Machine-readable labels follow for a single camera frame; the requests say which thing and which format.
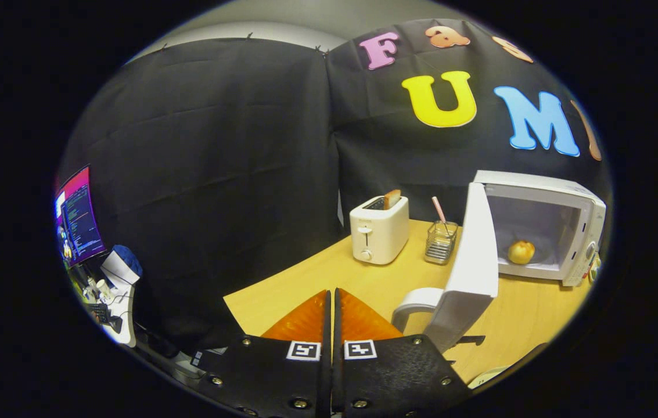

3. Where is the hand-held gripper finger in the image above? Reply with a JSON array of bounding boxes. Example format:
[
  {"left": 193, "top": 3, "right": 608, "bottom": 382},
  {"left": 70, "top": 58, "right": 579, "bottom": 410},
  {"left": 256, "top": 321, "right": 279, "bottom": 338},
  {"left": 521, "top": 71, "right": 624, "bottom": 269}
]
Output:
[
  {"left": 195, "top": 289, "right": 333, "bottom": 418},
  {"left": 332, "top": 287, "right": 472, "bottom": 418}
]

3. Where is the computer monitor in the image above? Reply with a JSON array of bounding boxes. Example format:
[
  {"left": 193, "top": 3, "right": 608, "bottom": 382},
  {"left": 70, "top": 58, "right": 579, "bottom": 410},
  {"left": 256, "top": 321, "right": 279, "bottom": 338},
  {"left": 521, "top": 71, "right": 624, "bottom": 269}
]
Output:
[{"left": 54, "top": 165, "right": 108, "bottom": 269}]

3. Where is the pale green tray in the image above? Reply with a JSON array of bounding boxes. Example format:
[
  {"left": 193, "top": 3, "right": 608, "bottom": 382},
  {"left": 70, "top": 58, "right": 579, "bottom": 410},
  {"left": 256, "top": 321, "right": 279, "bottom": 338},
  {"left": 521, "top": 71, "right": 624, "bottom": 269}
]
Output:
[{"left": 468, "top": 365, "right": 510, "bottom": 389}]

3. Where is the white microwave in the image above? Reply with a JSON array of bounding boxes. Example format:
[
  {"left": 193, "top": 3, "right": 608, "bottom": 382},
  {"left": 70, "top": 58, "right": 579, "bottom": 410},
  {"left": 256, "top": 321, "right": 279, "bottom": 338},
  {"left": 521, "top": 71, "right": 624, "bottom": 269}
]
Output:
[{"left": 391, "top": 170, "right": 607, "bottom": 354}]

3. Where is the white toaster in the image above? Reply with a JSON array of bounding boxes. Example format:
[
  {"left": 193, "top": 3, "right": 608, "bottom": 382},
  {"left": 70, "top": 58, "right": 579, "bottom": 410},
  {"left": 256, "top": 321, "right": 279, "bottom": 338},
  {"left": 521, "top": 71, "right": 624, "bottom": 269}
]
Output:
[{"left": 349, "top": 195, "right": 411, "bottom": 266}]

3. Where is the golden bread bun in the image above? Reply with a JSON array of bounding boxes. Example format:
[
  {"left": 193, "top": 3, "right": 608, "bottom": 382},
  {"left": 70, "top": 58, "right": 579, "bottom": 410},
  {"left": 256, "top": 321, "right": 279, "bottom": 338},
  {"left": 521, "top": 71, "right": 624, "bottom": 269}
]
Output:
[{"left": 507, "top": 240, "right": 537, "bottom": 266}]

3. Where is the black backdrop cloth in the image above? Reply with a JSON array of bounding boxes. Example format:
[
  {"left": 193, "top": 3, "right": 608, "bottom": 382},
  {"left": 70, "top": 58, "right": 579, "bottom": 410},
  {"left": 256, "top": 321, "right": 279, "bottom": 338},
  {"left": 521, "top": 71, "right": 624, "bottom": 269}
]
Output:
[{"left": 59, "top": 20, "right": 615, "bottom": 356}]

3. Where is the wire mesh basket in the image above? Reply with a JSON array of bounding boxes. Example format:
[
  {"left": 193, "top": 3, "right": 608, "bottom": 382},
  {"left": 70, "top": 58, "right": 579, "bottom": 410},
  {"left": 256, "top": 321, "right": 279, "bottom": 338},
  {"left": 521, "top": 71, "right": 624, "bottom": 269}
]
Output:
[{"left": 425, "top": 220, "right": 459, "bottom": 266}]

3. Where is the pink straw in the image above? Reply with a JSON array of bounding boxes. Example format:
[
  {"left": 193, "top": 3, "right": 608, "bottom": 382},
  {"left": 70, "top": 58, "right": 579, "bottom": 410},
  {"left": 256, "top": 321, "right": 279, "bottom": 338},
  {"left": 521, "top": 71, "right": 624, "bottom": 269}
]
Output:
[{"left": 432, "top": 196, "right": 452, "bottom": 236}]

